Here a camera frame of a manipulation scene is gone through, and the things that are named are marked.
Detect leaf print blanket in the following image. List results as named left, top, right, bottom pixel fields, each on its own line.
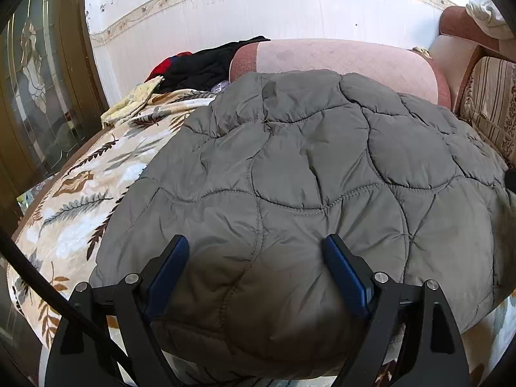
left=7, top=89, right=516, bottom=387

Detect black cable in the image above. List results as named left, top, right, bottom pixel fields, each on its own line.
left=0, top=228, right=135, bottom=387

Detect wooden door with patterned glass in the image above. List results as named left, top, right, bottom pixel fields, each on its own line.
left=0, top=0, right=107, bottom=218

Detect cream cloth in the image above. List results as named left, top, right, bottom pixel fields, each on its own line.
left=465, top=0, right=509, bottom=39

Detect black cloth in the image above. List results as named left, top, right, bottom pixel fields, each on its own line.
left=155, top=36, right=271, bottom=93

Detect green patterned cloth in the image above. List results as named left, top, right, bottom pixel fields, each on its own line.
left=16, top=181, right=53, bottom=210

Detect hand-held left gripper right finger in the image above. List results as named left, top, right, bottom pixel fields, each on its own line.
left=322, top=234, right=471, bottom=387

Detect striped sofa cushion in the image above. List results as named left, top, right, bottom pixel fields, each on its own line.
left=460, top=55, right=516, bottom=158

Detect grey quilted hooded jacket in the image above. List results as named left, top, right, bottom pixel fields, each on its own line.
left=89, top=69, right=516, bottom=382

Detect red cloth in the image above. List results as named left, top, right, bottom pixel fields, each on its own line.
left=148, top=52, right=193, bottom=81

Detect pale yellow cloth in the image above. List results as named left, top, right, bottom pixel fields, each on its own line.
left=101, top=76, right=165, bottom=124

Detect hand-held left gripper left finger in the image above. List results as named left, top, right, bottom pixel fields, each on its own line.
left=44, top=234, right=190, bottom=387

